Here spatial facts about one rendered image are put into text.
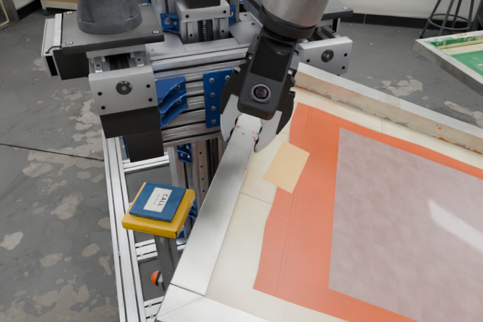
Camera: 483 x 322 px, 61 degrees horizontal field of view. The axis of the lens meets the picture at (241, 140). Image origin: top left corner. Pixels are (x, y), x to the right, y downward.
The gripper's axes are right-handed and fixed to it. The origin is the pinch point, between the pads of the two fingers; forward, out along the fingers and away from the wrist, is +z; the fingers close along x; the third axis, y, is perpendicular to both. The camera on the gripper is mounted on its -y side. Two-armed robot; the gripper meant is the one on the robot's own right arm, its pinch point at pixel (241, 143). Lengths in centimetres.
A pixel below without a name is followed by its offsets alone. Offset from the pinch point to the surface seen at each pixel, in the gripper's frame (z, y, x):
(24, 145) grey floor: 168, 122, 132
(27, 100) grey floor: 177, 171, 163
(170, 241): 46.2, 10.9, 8.1
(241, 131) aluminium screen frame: -0.9, 1.3, 0.7
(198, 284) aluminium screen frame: -0.9, -24.5, -0.8
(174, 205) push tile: 33.2, 11.3, 9.4
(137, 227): 37.6, 5.6, 15.1
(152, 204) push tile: 34.4, 10.4, 14.0
